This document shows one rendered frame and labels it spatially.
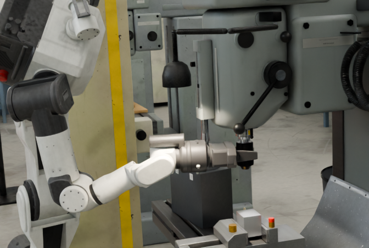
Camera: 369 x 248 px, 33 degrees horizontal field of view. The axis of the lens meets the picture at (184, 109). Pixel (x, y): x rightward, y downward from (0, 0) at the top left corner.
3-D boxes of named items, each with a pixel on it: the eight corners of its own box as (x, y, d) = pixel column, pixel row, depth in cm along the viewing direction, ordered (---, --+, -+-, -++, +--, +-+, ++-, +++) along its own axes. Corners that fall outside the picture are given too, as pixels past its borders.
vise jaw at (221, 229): (228, 249, 167) (227, 235, 166) (213, 234, 178) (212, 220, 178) (249, 246, 168) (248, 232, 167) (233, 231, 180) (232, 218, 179)
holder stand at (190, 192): (202, 229, 202) (199, 170, 198) (171, 211, 221) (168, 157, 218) (233, 221, 207) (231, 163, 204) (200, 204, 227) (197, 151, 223)
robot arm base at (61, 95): (18, 134, 170) (1, 103, 163) (27, 104, 180) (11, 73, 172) (70, 125, 168) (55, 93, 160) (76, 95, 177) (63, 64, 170)
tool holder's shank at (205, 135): (212, 143, 205) (211, 110, 203) (205, 145, 203) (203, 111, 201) (205, 141, 208) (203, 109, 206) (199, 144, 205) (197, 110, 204)
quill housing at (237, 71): (227, 135, 158) (222, 8, 152) (200, 122, 177) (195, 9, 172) (294, 127, 163) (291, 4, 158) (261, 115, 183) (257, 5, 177)
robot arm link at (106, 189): (135, 192, 168) (76, 224, 171) (139, 179, 178) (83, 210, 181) (114, 159, 166) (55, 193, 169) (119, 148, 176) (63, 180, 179)
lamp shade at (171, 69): (156, 86, 153) (155, 62, 152) (175, 83, 158) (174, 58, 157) (178, 88, 148) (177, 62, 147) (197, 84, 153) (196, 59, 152)
